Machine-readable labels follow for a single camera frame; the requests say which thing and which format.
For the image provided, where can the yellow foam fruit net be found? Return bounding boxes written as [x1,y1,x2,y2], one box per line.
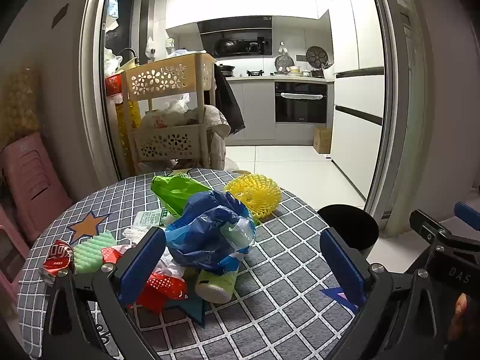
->
[224,173,282,221]

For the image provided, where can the pink plastic stool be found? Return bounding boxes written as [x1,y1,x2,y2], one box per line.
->
[1,132,74,241]
[0,206,31,310]

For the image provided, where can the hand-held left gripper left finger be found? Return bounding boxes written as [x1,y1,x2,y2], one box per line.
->
[41,227,167,360]

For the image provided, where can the green plastic bag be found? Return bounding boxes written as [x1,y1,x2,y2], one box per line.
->
[151,172,211,219]

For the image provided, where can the white plastic bags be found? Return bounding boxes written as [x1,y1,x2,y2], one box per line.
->
[103,48,123,76]

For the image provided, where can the black range hood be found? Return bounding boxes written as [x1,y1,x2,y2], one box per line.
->
[197,16,274,58]

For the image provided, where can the black hanging jacket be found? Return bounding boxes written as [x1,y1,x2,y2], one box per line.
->
[213,65,246,136]

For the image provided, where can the white refrigerator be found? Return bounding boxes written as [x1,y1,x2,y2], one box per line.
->
[313,0,387,202]

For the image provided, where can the dark wall plate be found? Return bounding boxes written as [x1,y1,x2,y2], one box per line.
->
[50,4,70,28]

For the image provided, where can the grey kitchen counter cabinets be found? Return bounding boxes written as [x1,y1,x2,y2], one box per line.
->
[224,75,335,147]

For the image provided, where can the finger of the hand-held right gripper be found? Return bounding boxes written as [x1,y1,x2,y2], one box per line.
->
[454,201,480,229]
[409,209,463,246]

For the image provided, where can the yellow woven mat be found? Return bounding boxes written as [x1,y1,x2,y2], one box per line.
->
[0,70,43,136]

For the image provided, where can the kitchen faucet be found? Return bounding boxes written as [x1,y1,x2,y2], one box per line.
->
[118,47,139,65]

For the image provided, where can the green ridged sponge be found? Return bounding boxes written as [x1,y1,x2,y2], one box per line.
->
[72,230,118,275]

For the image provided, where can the white upper cabinets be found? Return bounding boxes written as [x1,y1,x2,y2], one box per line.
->
[165,0,320,31]

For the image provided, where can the black built-in oven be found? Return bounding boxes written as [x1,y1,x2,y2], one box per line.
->
[274,81,328,124]

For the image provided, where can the cardboard box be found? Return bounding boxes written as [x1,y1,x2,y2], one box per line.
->
[313,127,333,154]

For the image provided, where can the beige hanging cloth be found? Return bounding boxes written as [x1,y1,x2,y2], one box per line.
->
[202,105,232,170]

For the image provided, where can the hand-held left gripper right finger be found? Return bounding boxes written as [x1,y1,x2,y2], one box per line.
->
[319,227,438,360]

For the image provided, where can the white tissue paper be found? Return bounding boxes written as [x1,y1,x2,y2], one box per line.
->
[122,227,151,247]

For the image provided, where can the black trash bin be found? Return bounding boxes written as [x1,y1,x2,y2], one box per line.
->
[317,204,380,267]

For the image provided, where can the white bag with red print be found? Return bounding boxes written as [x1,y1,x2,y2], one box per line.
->
[142,99,205,129]

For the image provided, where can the white packet with green print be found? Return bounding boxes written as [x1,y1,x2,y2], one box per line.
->
[133,208,170,228]

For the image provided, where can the red white plastic wrapper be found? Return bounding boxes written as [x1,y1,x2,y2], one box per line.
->
[101,245,131,266]
[136,272,188,314]

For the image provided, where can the grey checked tablecloth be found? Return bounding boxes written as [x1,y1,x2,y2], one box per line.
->
[17,167,361,360]

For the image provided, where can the grey sliding door frame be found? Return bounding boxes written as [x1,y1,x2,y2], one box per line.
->
[368,0,426,230]
[78,0,125,196]

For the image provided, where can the red box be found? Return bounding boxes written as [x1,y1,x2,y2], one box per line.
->
[106,74,124,97]

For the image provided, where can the yellow mesh bag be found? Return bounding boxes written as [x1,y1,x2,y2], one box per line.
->
[117,100,142,159]

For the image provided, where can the round metal steamer rack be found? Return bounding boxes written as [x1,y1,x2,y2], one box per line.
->
[305,46,329,69]

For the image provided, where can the round metal pan lid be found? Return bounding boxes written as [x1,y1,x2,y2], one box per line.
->
[274,54,295,72]

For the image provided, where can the red crumpled snack wrapper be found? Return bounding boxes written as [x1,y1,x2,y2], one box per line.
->
[40,240,74,277]

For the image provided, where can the blue plastic bag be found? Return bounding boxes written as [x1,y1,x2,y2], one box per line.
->
[165,190,258,276]

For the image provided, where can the person's right hand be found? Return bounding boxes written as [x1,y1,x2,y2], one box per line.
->
[448,292,472,340]

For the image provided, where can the beige plastic storage trolley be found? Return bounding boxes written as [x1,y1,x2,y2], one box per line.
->
[119,52,218,170]

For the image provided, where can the white green plastic bottle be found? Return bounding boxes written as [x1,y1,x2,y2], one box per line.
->
[196,262,239,304]

